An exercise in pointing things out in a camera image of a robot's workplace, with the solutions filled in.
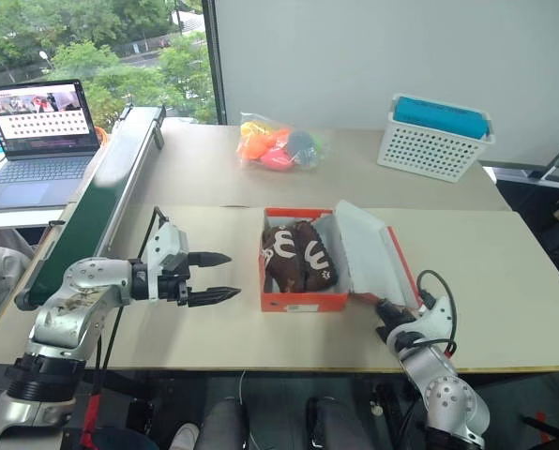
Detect person in grey clothing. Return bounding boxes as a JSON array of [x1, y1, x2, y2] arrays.
[[0, 227, 36, 346]]

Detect green conveyor belt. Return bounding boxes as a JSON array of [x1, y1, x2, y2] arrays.
[[14, 105, 167, 311]]

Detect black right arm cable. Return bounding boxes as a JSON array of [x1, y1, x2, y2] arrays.
[[395, 269, 459, 363]]

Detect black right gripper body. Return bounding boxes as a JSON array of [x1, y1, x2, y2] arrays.
[[377, 306, 419, 347]]

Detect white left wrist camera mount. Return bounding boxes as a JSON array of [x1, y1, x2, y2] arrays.
[[143, 222, 190, 302]]

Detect brown shoe with white print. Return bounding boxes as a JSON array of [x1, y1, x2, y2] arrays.
[[260, 226, 305, 294], [292, 219, 340, 293]]

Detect blue item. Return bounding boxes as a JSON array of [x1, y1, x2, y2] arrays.
[[392, 96, 491, 141]]

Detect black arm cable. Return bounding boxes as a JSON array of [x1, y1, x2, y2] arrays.
[[395, 269, 459, 363], [80, 205, 171, 449]]

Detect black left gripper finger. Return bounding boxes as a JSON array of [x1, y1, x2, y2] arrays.
[[188, 286, 243, 309], [188, 251, 234, 270]]

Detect white perforated plastic basket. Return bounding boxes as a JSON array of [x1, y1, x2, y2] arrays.
[[376, 92, 495, 184]]

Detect orange shoe box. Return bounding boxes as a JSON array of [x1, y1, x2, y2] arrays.
[[259, 200, 424, 314]]

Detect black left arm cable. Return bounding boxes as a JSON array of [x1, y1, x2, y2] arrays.
[[80, 205, 171, 449]]

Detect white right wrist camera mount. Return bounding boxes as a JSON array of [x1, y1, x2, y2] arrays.
[[411, 295, 450, 341]]

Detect clear bag of colourful toys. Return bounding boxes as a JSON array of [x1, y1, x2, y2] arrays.
[[235, 111, 332, 173]]

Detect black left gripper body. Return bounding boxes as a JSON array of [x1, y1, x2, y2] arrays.
[[157, 264, 192, 309]]

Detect grey open laptop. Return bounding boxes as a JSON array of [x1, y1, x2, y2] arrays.
[[0, 78, 102, 212]]

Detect dark window frame post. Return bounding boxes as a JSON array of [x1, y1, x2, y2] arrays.
[[200, 0, 229, 126]]

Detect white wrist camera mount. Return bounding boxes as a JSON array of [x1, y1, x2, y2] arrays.
[[411, 295, 450, 341], [143, 222, 190, 302]]

